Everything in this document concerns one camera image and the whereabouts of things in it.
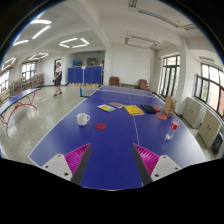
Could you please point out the blue folded partition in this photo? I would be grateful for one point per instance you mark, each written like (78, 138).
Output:
(85, 74)

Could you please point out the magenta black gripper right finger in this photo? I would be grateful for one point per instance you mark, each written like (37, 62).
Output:
(151, 166)

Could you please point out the beige cabinet far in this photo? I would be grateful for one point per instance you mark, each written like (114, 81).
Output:
(192, 113)

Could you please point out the brown cardboard box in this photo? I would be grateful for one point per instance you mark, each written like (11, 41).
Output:
(169, 107)

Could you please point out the red paddle behind pouch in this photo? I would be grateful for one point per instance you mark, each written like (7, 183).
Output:
(157, 109)

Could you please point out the clear plastic water bottle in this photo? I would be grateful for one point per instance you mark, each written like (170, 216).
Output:
(172, 129)

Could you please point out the brown armchair left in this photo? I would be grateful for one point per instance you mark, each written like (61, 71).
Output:
(114, 81)

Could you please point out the white ceramic mug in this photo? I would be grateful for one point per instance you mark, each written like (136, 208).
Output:
(82, 119)

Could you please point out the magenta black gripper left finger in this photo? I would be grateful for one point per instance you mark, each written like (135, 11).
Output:
(70, 166)

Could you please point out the pink grey booklet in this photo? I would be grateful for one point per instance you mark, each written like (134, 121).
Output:
(116, 105)

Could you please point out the red table tennis paddle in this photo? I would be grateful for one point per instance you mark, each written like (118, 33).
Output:
(161, 116)

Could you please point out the beige cabinet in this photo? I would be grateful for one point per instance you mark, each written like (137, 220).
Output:
(209, 128)
(192, 113)

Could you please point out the wooden bookshelf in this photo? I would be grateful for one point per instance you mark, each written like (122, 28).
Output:
(17, 86)

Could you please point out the brown armchair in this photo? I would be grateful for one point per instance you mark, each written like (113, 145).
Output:
(143, 85)
(114, 81)

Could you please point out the person in white shirt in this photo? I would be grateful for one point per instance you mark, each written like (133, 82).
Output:
(58, 79)

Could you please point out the beige cabinet near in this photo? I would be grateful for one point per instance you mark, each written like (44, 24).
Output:
(209, 128)

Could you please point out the brown armchair right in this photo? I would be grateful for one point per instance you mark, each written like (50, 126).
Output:
(143, 85)

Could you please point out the red round coaster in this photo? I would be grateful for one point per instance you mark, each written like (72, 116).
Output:
(100, 126)

